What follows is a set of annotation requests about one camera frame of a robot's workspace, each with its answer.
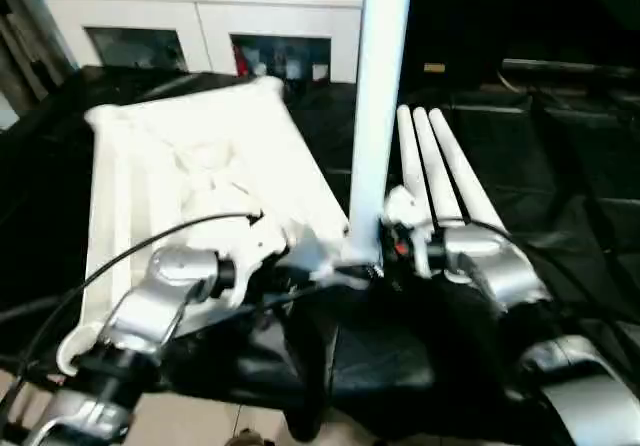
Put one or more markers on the white plastic table leg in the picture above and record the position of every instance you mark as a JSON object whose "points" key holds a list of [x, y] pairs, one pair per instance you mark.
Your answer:
{"points": [[470, 181], [440, 171], [380, 96], [412, 161]]}

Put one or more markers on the black work mat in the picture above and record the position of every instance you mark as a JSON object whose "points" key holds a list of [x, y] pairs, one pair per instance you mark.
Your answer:
{"points": [[420, 366]]}

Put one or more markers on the small tan label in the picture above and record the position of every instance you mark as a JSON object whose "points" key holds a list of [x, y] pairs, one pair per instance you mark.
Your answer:
{"points": [[434, 67]]}

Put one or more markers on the red bottle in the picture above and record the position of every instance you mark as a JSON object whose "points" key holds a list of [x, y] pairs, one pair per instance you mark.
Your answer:
{"points": [[240, 61]]}

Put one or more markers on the dark low shelf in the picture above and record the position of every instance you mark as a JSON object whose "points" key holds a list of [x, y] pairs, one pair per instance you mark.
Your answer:
{"points": [[570, 69]]}

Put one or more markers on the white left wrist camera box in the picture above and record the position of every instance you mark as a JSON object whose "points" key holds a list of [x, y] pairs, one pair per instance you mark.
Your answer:
{"points": [[252, 251]]}

